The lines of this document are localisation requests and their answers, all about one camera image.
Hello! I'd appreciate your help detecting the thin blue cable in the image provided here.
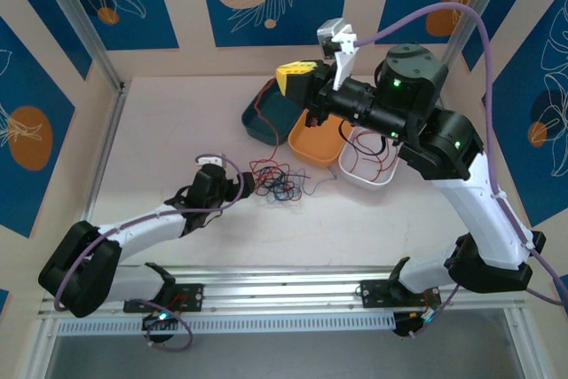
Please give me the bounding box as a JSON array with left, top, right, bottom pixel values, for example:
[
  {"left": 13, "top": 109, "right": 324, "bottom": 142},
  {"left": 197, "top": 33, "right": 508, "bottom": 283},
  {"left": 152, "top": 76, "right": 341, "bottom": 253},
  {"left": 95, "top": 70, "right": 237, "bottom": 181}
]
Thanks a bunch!
[
  {"left": 304, "top": 169, "right": 339, "bottom": 197},
  {"left": 265, "top": 177, "right": 304, "bottom": 203}
]

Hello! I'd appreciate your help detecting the thin red cable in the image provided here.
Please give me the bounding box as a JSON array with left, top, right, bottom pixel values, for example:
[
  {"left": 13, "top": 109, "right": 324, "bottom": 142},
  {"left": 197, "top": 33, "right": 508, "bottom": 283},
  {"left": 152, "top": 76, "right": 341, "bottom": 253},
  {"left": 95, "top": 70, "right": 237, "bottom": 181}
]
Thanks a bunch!
[
  {"left": 345, "top": 129, "right": 379, "bottom": 176},
  {"left": 249, "top": 78, "right": 312, "bottom": 203},
  {"left": 359, "top": 138, "right": 399, "bottom": 186}
]

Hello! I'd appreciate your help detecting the dark teal plastic bin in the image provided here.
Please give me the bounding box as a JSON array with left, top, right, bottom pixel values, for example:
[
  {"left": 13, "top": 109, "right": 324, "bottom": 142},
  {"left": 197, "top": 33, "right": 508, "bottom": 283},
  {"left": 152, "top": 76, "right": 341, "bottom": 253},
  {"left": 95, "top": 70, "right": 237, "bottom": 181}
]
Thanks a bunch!
[{"left": 241, "top": 78, "right": 308, "bottom": 147}]

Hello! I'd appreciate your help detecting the orange plastic bin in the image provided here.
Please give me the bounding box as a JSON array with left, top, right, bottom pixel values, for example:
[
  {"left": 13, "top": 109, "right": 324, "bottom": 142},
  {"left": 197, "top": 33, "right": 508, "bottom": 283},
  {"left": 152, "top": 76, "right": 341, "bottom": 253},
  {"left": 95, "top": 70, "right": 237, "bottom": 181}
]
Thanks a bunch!
[{"left": 287, "top": 107, "right": 356, "bottom": 170}]

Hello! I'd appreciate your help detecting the white plastic bin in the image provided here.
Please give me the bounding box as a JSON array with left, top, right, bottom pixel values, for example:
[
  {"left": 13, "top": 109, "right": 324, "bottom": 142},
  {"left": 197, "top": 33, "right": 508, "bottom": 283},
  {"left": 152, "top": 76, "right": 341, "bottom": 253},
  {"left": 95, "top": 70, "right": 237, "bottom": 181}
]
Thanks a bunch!
[{"left": 338, "top": 125, "right": 400, "bottom": 192}]

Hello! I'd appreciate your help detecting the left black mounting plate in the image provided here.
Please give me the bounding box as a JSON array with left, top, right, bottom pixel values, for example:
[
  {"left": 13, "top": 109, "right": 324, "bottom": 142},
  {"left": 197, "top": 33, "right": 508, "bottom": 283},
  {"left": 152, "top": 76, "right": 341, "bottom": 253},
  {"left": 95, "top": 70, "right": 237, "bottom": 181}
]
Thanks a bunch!
[{"left": 122, "top": 283, "right": 205, "bottom": 314}]

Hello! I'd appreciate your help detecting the black mounting plate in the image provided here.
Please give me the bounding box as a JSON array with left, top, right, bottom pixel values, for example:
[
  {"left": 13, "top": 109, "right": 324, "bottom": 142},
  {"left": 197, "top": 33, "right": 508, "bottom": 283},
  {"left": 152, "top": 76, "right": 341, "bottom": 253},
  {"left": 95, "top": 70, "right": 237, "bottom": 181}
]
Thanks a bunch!
[
  {"left": 122, "top": 283, "right": 205, "bottom": 314},
  {"left": 359, "top": 280, "right": 443, "bottom": 309}
]

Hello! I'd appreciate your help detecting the black controller box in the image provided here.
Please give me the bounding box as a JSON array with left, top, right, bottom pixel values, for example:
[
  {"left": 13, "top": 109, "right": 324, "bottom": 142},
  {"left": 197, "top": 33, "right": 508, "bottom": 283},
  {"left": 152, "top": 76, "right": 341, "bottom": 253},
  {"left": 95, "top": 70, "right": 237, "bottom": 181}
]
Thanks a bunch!
[
  {"left": 140, "top": 310, "right": 181, "bottom": 344},
  {"left": 392, "top": 311, "right": 438, "bottom": 339}
]

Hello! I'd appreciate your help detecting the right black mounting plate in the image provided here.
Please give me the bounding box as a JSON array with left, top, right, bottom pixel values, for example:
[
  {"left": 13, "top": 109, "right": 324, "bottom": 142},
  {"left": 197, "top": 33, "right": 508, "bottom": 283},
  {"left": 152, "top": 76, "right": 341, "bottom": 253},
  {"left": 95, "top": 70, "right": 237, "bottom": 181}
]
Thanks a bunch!
[{"left": 359, "top": 280, "right": 443, "bottom": 309}]

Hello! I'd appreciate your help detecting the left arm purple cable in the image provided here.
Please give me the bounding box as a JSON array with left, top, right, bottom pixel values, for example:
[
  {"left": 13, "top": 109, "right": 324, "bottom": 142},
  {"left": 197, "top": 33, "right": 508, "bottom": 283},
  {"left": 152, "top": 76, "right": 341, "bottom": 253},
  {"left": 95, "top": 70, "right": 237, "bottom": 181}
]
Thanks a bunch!
[{"left": 52, "top": 157, "right": 248, "bottom": 351}]

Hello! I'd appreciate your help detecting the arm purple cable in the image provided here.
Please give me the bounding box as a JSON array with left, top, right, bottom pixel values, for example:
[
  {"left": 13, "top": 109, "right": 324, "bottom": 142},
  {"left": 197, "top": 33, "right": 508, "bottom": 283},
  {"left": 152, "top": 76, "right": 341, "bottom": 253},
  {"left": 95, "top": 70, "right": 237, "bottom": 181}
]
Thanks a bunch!
[
  {"left": 354, "top": 2, "right": 568, "bottom": 340},
  {"left": 52, "top": 157, "right": 248, "bottom": 351}
]

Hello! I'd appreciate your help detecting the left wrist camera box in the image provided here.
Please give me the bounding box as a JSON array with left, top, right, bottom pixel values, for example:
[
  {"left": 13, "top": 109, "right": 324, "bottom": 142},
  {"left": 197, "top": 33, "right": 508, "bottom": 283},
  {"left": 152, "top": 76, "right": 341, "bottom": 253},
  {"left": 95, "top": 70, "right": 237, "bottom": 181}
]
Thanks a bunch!
[{"left": 196, "top": 153, "right": 227, "bottom": 171}]

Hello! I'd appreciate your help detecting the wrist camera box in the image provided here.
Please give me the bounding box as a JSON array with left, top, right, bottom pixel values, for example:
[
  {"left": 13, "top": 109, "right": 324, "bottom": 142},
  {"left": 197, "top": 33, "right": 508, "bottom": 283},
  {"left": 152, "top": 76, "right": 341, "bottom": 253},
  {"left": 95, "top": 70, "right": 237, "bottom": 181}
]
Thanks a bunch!
[
  {"left": 316, "top": 18, "right": 359, "bottom": 90},
  {"left": 196, "top": 153, "right": 227, "bottom": 171}
]

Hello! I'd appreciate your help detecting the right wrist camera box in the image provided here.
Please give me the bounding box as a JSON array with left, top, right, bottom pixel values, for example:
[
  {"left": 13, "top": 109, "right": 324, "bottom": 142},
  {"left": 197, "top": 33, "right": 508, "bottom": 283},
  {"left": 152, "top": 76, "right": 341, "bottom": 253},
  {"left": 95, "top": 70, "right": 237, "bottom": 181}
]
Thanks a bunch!
[{"left": 316, "top": 18, "right": 359, "bottom": 90}]

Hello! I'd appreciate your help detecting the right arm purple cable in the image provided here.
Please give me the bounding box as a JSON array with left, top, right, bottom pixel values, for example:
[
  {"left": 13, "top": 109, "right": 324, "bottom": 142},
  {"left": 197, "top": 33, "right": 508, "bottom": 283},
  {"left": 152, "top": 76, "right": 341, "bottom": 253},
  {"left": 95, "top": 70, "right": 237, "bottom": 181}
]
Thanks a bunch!
[{"left": 354, "top": 2, "right": 568, "bottom": 340}]

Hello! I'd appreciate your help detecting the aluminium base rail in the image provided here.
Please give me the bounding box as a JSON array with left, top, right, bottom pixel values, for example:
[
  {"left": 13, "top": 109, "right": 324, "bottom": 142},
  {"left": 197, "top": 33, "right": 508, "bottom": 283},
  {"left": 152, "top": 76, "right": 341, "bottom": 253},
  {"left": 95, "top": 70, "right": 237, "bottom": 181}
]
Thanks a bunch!
[{"left": 37, "top": 265, "right": 527, "bottom": 320}]

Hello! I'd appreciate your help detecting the white slotted cable duct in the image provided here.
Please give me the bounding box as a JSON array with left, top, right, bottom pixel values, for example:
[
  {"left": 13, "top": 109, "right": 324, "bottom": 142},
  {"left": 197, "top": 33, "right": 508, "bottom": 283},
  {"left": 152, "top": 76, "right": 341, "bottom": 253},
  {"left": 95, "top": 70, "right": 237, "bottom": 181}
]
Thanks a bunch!
[{"left": 57, "top": 312, "right": 396, "bottom": 337}]

